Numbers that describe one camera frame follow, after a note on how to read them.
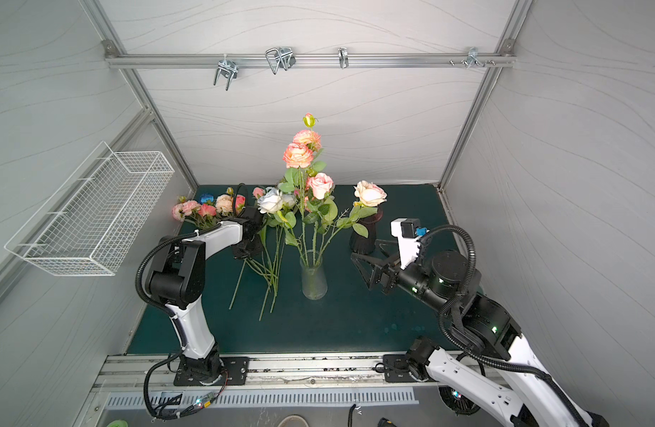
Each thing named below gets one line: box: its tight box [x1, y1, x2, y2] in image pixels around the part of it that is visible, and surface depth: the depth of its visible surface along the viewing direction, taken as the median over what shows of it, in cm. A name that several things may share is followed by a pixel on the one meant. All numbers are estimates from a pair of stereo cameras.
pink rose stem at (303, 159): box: [278, 112, 327, 267], surface depth 66 cm
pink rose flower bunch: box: [171, 186, 246, 230], surface depth 109 cm
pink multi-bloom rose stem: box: [303, 172, 339, 267], surface depth 67 cm
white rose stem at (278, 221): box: [228, 186, 298, 312], surface depth 88 cm
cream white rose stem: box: [315, 179, 388, 268], surface depth 65 cm
